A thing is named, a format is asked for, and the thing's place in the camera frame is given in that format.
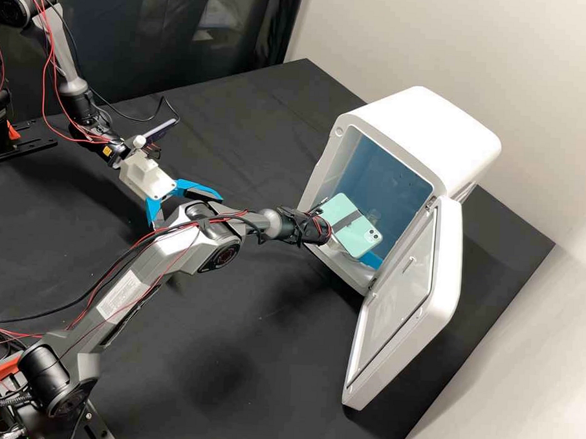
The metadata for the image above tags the black cable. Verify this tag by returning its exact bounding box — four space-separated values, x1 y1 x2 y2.
102 92 180 124
0 221 167 331

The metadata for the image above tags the right wrist camera phone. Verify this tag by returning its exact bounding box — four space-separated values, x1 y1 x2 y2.
314 191 387 261

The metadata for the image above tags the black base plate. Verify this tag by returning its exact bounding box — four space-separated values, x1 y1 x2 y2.
0 118 60 168

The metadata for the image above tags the white incubator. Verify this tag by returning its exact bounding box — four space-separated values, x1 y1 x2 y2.
295 81 505 303

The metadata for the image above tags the wrist camera phone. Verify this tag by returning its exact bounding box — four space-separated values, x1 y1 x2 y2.
314 191 387 261
125 116 179 165

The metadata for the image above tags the incubator door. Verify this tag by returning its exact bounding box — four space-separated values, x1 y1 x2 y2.
340 191 466 416

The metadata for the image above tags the left wrist camera phone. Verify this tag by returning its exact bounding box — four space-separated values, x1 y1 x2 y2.
125 116 179 165

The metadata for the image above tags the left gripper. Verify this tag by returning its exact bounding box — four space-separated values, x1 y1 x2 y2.
116 155 225 233

